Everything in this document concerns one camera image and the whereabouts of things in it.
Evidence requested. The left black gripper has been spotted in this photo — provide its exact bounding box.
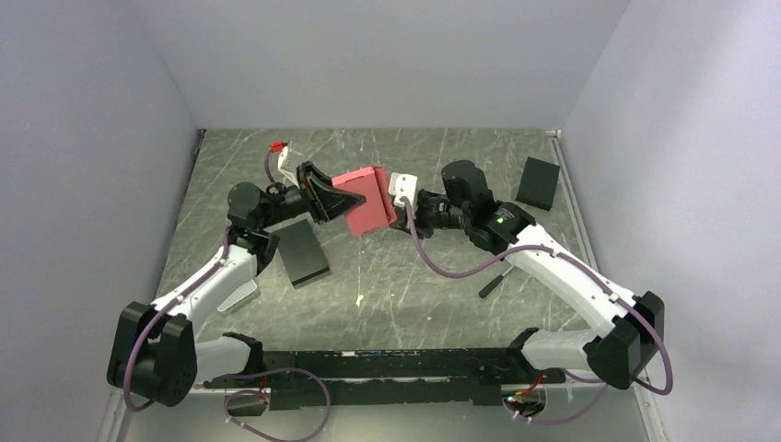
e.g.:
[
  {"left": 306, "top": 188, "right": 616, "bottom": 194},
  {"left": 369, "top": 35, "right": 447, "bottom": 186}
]
[{"left": 259, "top": 161, "right": 366, "bottom": 229}]

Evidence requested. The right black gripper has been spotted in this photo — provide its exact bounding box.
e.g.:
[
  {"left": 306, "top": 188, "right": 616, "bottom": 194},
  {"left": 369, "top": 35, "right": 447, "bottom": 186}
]
[{"left": 388, "top": 192, "right": 470, "bottom": 239}]

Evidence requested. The red cardboard paper box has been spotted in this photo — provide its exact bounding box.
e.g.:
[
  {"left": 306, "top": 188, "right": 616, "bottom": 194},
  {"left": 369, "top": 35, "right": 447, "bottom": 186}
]
[{"left": 332, "top": 167, "right": 397, "bottom": 237}]

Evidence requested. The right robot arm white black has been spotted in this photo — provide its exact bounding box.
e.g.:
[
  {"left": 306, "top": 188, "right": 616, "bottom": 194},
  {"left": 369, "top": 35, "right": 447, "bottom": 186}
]
[{"left": 388, "top": 160, "right": 674, "bottom": 395}]

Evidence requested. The black box near left arm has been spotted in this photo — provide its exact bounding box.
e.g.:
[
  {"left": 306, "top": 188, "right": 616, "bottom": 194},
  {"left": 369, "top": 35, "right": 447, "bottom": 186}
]
[{"left": 274, "top": 220, "right": 331, "bottom": 289}]

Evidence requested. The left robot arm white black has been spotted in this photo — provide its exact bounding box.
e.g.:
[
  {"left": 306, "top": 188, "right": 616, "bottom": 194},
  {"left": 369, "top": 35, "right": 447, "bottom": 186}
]
[{"left": 107, "top": 161, "right": 371, "bottom": 412}]

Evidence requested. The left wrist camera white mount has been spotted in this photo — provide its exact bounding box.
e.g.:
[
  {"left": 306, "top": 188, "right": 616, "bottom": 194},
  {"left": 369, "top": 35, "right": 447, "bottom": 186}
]
[{"left": 269, "top": 141, "right": 297, "bottom": 186}]

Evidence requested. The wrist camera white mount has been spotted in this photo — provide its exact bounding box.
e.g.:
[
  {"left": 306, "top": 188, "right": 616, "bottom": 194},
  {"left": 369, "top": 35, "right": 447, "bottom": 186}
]
[
  {"left": 389, "top": 172, "right": 418, "bottom": 208},
  {"left": 269, "top": 141, "right": 297, "bottom": 186}
]

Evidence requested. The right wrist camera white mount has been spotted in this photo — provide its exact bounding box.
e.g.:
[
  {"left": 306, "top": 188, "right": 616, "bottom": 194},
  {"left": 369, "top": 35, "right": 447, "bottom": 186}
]
[{"left": 389, "top": 172, "right": 418, "bottom": 208}]

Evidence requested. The black box near right wall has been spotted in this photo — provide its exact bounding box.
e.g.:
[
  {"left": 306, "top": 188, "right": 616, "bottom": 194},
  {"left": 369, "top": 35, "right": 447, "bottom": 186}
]
[{"left": 515, "top": 157, "right": 560, "bottom": 211}]

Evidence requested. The hammer with black handle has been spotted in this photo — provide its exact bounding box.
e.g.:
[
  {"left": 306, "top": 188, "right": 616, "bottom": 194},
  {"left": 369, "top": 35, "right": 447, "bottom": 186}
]
[{"left": 478, "top": 273, "right": 506, "bottom": 299}]

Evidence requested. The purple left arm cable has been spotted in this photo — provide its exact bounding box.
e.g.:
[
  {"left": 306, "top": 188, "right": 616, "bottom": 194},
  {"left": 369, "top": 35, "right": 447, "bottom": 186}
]
[{"left": 122, "top": 149, "right": 333, "bottom": 442}]

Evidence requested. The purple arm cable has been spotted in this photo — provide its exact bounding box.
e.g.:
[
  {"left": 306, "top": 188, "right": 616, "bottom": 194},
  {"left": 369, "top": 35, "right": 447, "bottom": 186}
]
[
  {"left": 122, "top": 149, "right": 333, "bottom": 442},
  {"left": 400, "top": 196, "right": 675, "bottom": 427}
]

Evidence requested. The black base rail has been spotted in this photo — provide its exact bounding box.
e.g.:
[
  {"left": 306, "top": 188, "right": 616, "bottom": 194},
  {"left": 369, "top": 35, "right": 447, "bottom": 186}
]
[{"left": 204, "top": 347, "right": 565, "bottom": 411}]

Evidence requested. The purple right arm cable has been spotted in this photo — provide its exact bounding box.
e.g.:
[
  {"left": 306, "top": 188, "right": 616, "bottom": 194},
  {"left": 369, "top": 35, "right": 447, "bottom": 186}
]
[{"left": 400, "top": 196, "right": 675, "bottom": 427}]

